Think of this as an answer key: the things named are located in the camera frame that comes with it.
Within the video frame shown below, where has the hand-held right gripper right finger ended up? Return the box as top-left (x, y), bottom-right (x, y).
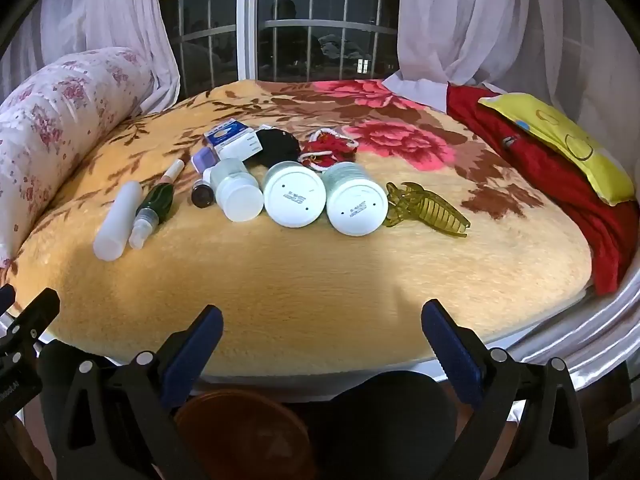
top-left (421, 300), bottom-right (591, 480)

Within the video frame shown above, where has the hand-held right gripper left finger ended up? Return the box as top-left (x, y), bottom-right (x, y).
top-left (52, 305), bottom-right (224, 480)

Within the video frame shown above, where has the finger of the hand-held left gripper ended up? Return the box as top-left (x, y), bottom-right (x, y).
top-left (0, 284), bottom-right (61, 356)

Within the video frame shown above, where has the orange plastic bin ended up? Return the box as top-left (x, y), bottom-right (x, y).
top-left (172, 390), bottom-right (315, 480)

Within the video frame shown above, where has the beige concealer tube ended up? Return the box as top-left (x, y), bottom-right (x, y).
top-left (160, 159), bottom-right (186, 189)

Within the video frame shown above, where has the blue and white box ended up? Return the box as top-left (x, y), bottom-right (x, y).
top-left (204, 118), bottom-right (264, 161)

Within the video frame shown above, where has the person's right dark trouser leg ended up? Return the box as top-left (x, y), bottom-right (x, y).
top-left (310, 370), bottom-right (460, 480)

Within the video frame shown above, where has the white plastic tube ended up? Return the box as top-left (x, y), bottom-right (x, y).
top-left (93, 181), bottom-right (144, 262)

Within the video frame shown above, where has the yellow floral blanket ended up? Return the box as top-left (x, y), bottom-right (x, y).
top-left (10, 77), bottom-right (594, 378)

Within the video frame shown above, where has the green hair claw clip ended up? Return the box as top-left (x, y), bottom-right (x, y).
top-left (384, 181), bottom-right (472, 238)

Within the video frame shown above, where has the green spray bottle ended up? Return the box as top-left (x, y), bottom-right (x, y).
top-left (129, 182), bottom-right (176, 251)

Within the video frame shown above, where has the white bed sheet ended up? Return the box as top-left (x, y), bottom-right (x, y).
top-left (480, 260), bottom-right (640, 392)

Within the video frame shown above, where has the small brown bottle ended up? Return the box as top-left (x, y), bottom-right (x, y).
top-left (191, 177), bottom-right (216, 208)

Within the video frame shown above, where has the translucent white bottle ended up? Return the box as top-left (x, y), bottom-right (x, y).
top-left (209, 157), bottom-right (265, 223)

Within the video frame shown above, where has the white round jar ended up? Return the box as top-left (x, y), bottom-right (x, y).
top-left (322, 161), bottom-right (390, 237)
top-left (262, 160), bottom-right (327, 228)

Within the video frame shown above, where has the small purple box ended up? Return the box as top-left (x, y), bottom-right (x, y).
top-left (191, 147), bottom-right (220, 177)

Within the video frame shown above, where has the floral white bolster pillow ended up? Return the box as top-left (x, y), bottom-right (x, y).
top-left (0, 47), bottom-right (156, 267)

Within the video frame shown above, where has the black cloth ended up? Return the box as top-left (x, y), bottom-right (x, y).
top-left (248, 127), bottom-right (301, 168)

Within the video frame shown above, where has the red and white cloth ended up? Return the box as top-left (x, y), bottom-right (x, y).
top-left (298, 129), bottom-right (359, 168)

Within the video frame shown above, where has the yellow cartoon pillow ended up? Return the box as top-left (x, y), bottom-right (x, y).
top-left (478, 92), bottom-right (636, 206)

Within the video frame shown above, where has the white sheer curtain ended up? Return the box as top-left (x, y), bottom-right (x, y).
top-left (37, 0), bottom-right (182, 107)
top-left (382, 0), bottom-right (568, 108)

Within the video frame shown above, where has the barred window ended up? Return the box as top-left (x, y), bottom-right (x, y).
top-left (154, 0), bottom-right (402, 84)

